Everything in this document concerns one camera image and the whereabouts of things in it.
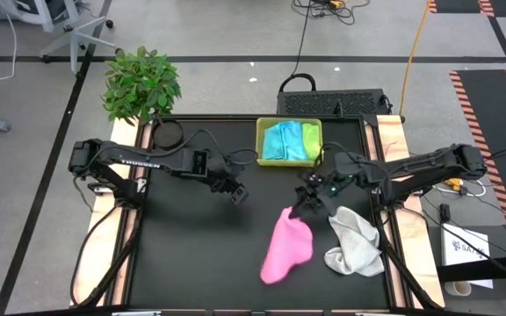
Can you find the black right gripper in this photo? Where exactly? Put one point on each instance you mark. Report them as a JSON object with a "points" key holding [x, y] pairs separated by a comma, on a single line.
{"points": [[321, 186]]}

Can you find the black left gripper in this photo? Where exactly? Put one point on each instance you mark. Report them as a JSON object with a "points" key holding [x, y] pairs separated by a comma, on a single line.
{"points": [[226, 173]]}

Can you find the pink microfiber towel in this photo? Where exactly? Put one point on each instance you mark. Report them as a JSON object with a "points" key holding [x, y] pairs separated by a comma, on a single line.
{"points": [[288, 246]]}

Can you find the white microfiber towel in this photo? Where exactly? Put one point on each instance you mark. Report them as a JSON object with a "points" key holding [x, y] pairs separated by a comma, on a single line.
{"points": [[356, 246]]}

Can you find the yellow plastic bin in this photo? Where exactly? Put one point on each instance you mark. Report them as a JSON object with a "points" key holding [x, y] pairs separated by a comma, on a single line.
{"points": [[259, 131]]}

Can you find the lime green microfiber towel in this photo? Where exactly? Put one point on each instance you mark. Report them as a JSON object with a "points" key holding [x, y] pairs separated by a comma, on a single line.
{"points": [[312, 140]]}

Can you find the light blue microfiber towel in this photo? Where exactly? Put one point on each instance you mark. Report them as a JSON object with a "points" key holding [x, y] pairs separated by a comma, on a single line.
{"points": [[293, 140]]}

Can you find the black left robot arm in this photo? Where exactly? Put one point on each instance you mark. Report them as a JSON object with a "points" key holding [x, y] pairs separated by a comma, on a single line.
{"points": [[147, 160]]}

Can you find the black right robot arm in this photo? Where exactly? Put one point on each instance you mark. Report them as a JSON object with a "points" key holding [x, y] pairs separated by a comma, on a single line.
{"points": [[424, 169]]}

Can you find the black perforated computer case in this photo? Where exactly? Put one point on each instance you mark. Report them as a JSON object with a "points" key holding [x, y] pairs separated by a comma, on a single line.
{"points": [[323, 103]]}

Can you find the wooden table side board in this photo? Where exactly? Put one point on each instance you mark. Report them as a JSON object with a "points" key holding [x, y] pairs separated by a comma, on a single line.
{"points": [[123, 127], [415, 246]]}

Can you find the green potted plant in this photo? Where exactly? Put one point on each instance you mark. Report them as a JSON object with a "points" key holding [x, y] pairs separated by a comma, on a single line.
{"points": [[142, 85]]}

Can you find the yellow power splitter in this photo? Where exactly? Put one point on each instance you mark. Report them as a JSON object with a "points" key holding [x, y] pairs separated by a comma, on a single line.
{"points": [[454, 183]]}

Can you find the white printed booklet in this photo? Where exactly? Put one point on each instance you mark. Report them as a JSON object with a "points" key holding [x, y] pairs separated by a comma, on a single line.
{"points": [[459, 239]]}

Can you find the beige tape roll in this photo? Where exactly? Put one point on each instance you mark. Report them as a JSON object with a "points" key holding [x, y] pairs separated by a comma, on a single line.
{"points": [[457, 288]]}

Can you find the black hazard-striped floor mat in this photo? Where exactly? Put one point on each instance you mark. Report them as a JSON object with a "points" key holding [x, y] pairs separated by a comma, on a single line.
{"points": [[455, 5], [490, 131]]}

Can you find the grey office chair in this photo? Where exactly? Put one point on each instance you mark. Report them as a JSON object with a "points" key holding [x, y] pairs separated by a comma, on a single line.
{"points": [[75, 37]]}

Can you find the black aluminium table frame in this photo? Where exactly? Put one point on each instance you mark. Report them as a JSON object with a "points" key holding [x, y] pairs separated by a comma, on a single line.
{"points": [[209, 117]]}

